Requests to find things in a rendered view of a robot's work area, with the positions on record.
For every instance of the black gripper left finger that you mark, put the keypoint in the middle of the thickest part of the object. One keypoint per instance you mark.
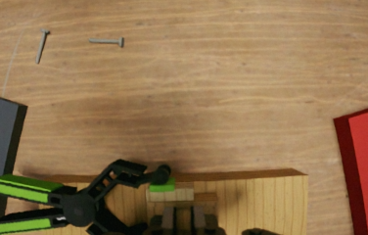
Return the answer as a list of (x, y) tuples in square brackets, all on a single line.
[(165, 224)]

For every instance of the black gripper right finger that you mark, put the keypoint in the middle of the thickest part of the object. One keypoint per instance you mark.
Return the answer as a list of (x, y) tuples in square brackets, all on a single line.
[(202, 224)]

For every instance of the black spring clamp with green handles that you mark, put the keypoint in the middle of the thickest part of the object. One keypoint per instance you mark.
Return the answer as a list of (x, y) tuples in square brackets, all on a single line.
[(79, 209)]

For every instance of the grey bolt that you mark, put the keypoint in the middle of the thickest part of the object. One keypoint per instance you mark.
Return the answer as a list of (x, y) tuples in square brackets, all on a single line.
[(119, 41), (41, 44)]

